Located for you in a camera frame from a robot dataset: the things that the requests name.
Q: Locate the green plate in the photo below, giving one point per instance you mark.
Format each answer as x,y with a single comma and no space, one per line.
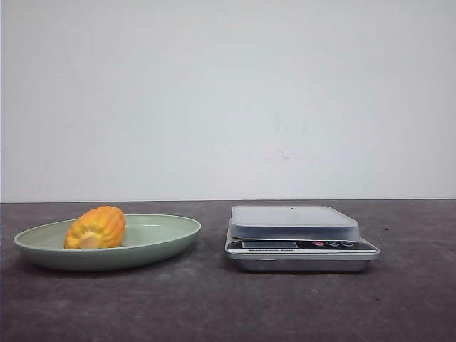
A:
148,238

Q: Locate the yellow corn cob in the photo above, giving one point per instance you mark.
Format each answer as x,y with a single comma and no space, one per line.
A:
99,228

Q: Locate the silver kitchen scale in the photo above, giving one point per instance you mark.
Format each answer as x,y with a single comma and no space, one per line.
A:
296,238

